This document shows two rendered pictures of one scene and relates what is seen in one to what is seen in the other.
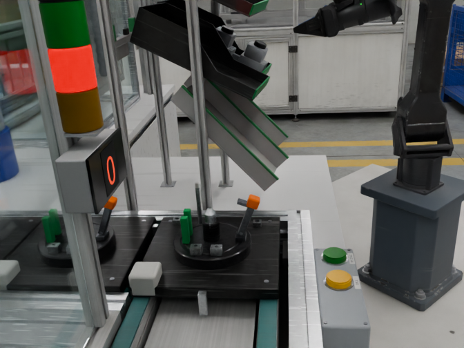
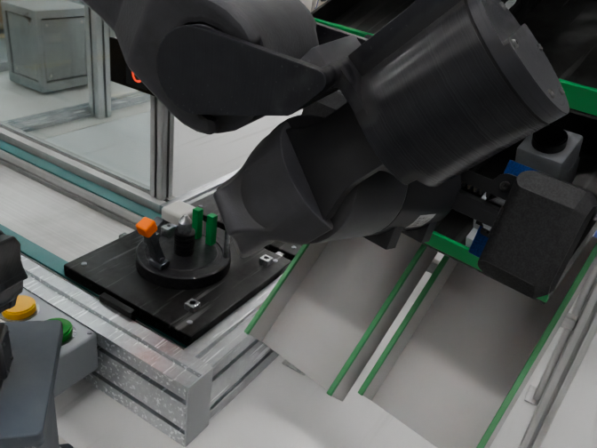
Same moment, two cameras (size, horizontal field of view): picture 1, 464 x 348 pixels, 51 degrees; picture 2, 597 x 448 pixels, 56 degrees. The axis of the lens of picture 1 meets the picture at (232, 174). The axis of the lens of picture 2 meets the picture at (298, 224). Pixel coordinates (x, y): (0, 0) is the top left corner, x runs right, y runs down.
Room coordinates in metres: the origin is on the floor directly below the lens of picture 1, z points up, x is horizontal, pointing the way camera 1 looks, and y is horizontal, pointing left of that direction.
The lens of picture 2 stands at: (1.17, -0.56, 1.45)
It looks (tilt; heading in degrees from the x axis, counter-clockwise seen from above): 29 degrees down; 111
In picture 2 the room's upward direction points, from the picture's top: 8 degrees clockwise
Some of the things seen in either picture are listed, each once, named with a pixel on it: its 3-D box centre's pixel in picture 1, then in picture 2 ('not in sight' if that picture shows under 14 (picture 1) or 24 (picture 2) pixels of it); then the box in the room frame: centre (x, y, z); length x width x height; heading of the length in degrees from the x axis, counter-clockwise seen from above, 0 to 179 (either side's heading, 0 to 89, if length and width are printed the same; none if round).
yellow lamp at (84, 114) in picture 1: (79, 108); not in sight; (0.59, 0.18, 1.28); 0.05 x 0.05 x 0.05
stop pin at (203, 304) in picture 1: (203, 302); not in sight; (0.64, 0.06, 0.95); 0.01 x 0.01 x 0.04; 83
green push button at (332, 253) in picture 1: (334, 257); (55, 333); (0.72, -0.17, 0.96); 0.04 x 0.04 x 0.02
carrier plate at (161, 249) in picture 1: (213, 252); (183, 267); (0.76, 0.04, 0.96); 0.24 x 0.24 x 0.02; 83
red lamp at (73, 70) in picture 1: (72, 67); not in sight; (0.59, 0.18, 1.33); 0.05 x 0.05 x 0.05
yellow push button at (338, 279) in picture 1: (338, 281); (19, 309); (0.65, -0.16, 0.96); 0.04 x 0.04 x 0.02
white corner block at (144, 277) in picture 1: (146, 278); (179, 218); (0.68, 0.15, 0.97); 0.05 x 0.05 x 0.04; 83
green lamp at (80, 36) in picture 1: (65, 23); not in sight; (0.59, 0.18, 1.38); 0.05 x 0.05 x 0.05
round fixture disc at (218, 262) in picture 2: (212, 243); (184, 256); (0.76, 0.04, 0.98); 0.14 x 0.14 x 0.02
